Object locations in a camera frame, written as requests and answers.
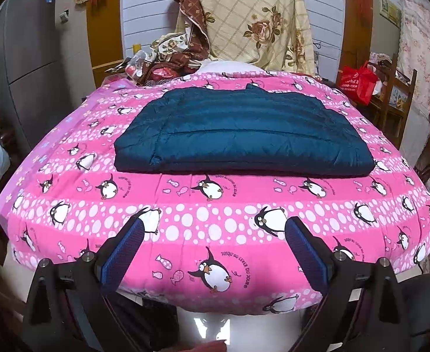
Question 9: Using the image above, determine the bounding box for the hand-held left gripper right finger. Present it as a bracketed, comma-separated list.
[284, 216, 410, 352]

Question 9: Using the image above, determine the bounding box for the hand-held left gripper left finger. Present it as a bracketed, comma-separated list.
[21, 216, 146, 352]

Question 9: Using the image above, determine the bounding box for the teal down jacket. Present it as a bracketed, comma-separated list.
[113, 82, 375, 177]

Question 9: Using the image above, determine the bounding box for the pink penguin print blanket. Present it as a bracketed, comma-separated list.
[0, 70, 430, 316]

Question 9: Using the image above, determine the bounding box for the wooden chair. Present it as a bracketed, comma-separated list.
[369, 53, 418, 142]

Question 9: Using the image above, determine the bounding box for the red shopping bag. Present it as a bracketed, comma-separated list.
[338, 62, 379, 105]

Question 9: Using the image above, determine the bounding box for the red patterned pouch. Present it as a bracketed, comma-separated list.
[147, 64, 175, 81]

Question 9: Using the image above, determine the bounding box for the white pillow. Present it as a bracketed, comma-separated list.
[197, 60, 270, 77]

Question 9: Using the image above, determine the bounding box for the grey refrigerator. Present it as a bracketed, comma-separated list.
[0, 0, 72, 151]

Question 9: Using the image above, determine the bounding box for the wooden door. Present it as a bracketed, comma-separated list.
[87, 0, 125, 81]

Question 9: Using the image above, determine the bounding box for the brown floral cloth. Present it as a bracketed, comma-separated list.
[142, 0, 216, 81]

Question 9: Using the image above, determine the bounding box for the pink floral mattress cover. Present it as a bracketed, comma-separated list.
[398, 0, 430, 118]

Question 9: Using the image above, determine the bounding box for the cream floral quilt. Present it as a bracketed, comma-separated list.
[175, 0, 316, 77]

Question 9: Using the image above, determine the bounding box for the wooden door frame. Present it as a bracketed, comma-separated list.
[343, 0, 374, 67]

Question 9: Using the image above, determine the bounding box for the wall calendar poster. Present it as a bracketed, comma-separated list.
[378, 0, 402, 26]

